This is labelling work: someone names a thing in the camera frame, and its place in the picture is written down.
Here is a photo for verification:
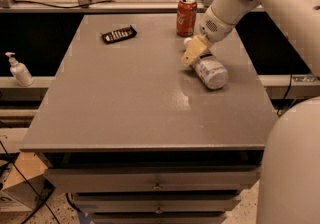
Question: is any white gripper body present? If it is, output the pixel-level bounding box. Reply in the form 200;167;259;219
199;7;238;43

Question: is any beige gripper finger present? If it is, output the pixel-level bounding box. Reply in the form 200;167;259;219
181;35;213;66

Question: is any grey drawer cabinet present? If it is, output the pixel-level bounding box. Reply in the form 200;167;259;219
22;14;277;224

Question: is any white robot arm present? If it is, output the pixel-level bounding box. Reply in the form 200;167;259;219
182;0;320;224

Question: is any black cable on ledge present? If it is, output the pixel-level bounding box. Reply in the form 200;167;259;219
13;0;116;10

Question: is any black snack tray packet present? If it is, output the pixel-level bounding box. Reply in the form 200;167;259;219
101;26;137;44

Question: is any red soda can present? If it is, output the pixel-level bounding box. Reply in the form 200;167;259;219
176;0;197;37

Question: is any white pump dispenser bottle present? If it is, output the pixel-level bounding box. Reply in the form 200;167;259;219
5;52;33;87

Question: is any black floor cable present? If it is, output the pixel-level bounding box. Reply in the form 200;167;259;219
0;139;63;224

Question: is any cardboard box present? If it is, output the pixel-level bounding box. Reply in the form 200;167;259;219
0;152;47;212

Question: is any clear plastic water bottle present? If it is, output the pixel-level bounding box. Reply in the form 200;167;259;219
191;51;229;90

